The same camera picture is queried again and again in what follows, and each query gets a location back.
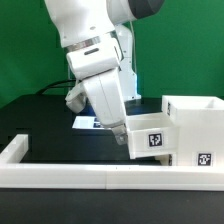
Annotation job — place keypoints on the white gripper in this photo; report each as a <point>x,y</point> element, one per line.
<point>96,68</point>

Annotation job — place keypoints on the white drawer box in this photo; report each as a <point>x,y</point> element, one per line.
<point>151,134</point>
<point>166,160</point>

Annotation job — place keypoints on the white front drawer box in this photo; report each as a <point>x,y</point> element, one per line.
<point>166,160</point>

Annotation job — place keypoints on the white drawer cabinet frame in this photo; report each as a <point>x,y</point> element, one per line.
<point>200,120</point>

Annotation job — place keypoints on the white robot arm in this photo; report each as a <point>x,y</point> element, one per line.
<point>83,23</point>

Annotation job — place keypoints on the paper sheet with markers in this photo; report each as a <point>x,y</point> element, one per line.
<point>86,122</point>

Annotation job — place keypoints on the white U-shaped fence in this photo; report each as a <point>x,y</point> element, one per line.
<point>14,173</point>

